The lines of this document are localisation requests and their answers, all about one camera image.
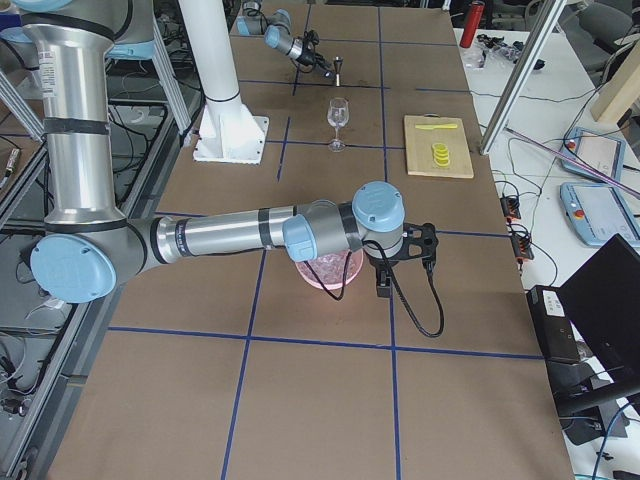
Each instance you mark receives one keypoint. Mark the aluminium frame post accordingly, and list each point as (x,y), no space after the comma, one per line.
(549,15)

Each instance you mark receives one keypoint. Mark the red bottle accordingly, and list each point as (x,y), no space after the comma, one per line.
(472,21)

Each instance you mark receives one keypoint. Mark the bamboo cutting board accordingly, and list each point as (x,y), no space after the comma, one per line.
(419,152)

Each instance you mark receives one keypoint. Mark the clear wine glass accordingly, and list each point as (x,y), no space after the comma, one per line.
(337,117)

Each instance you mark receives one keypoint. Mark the blue teach pendant near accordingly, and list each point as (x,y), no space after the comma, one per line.
(598,212)

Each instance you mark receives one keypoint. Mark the pink bowl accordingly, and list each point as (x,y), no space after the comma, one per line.
(317,282)

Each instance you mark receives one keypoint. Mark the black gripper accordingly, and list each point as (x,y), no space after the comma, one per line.
(313,63)
(384,263)

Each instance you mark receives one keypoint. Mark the blue teach pendant far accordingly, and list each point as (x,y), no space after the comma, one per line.
(601,152)

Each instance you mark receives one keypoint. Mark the yellow plastic knife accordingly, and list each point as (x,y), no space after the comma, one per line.
(431,127)

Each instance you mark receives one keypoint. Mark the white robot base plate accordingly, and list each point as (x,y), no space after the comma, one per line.
(240,144)

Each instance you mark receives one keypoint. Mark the black box on table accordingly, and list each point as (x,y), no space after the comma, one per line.
(553,329)

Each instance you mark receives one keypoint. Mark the pile of clear ice cubes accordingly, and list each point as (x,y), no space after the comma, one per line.
(329,268)

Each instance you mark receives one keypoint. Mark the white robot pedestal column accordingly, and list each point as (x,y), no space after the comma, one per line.
(207,30)

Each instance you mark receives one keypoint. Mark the blue teach pendant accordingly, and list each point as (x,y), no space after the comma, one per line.
(598,212)
(601,152)

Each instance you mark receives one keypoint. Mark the steel double jigger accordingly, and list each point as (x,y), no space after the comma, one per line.
(337,65)

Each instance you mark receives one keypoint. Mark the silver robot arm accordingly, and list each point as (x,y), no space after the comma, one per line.
(90,246)
(276,32)

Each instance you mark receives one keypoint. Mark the black monitor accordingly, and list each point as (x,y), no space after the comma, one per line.
(601,299)

